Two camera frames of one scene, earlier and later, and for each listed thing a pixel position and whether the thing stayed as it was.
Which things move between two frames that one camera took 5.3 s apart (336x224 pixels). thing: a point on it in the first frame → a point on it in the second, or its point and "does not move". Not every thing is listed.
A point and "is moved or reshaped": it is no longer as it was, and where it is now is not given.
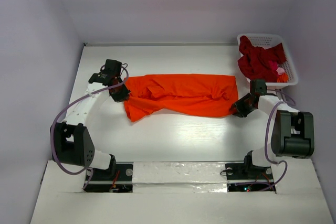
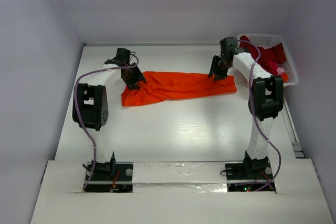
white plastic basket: [269, 40] does not move
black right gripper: [242, 107] → [218, 67]
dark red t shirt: [254, 62] does not move
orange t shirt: [204, 95] is moved or reshaped
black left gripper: [123, 96] → [133, 83]
